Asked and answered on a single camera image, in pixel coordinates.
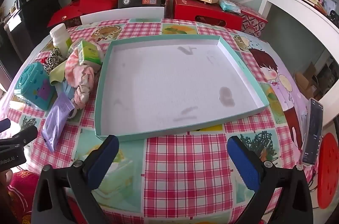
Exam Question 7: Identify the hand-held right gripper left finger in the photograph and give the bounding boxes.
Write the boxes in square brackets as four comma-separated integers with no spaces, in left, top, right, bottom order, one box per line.
[31,135,119,224]

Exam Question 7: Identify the red patterned cushion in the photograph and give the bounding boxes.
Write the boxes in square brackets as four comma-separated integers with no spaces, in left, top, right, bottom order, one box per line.
[7,170,40,224]

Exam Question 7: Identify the yellow-green cloth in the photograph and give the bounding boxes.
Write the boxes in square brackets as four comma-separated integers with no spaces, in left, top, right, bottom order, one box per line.
[49,60,68,85]

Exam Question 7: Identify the purple face mask packet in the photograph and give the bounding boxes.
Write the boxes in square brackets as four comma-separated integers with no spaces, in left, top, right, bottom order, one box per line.
[42,92,75,152]

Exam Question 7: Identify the blue face mask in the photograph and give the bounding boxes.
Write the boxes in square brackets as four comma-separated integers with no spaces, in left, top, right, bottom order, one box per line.
[57,81,77,103]

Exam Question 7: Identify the cardboard boxes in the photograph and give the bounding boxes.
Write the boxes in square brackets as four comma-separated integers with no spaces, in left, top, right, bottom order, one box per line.
[295,62,318,97]

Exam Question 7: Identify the pink white knitted towel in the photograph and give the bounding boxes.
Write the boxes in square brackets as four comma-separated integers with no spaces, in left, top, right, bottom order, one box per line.
[65,40,104,88]

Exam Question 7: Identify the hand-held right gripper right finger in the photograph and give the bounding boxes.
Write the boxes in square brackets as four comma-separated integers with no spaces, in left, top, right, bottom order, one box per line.
[227,135,314,224]

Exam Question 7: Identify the pink fabric scrunchie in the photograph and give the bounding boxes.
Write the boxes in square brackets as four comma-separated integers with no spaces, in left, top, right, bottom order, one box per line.
[71,66,95,109]

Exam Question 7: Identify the white board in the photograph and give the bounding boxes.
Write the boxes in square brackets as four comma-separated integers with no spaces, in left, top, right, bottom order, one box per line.
[80,7,165,25]

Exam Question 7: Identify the white plastic bottle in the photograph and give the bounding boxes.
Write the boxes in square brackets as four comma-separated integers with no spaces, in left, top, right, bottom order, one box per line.
[50,23,72,55]

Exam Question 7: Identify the pink checked tablecloth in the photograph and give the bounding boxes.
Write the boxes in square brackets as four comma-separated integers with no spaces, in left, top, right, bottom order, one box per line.
[0,18,326,224]

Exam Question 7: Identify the leopard print scrunchie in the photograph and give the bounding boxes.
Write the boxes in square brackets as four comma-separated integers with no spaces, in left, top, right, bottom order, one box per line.
[42,48,67,73]

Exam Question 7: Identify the smartphone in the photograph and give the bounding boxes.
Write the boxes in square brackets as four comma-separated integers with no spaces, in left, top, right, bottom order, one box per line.
[302,98,324,165]

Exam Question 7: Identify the black leather furniture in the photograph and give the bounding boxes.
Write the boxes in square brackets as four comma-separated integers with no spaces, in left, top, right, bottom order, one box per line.
[0,0,61,87]

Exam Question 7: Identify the red patterned box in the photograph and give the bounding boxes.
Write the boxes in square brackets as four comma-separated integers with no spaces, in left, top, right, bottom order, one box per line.
[233,2,268,38]

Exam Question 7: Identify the black box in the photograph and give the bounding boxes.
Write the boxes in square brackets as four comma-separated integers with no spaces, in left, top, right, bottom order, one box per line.
[118,0,168,10]

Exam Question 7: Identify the white tray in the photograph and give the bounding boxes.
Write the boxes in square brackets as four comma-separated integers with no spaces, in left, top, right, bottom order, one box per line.
[94,36,270,141]

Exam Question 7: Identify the red box with slot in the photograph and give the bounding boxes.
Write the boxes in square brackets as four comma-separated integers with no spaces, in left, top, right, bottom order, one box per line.
[173,0,244,31]

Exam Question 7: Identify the green tissue pack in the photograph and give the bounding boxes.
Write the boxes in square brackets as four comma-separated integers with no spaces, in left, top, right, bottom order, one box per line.
[77,40,103,66]

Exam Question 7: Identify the wet wipes pack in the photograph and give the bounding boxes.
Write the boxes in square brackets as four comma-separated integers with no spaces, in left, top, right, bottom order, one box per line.
[219,0,241,14]

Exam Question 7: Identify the red stool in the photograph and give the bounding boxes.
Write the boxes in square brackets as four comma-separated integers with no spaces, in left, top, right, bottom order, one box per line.
[316,133,339,210]

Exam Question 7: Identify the teal plastic case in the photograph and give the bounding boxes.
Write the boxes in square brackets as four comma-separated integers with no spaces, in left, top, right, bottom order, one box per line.
[14,62,57,111]

